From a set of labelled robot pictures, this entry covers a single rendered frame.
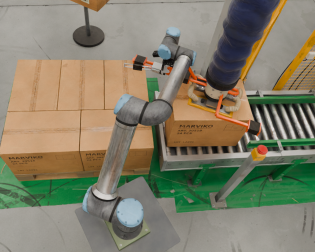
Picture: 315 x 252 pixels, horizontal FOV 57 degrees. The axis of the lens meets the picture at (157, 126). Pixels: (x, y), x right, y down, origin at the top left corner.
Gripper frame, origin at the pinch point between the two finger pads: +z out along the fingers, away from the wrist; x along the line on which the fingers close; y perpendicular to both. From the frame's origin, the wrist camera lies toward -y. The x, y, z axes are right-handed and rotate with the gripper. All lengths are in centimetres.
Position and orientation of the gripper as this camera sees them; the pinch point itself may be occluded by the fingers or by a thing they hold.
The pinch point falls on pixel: (163, 69)
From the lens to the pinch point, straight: 216.9
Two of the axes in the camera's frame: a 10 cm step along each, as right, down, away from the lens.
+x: 3.2, -7.9, 5.3
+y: 9.4, 3.3, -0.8
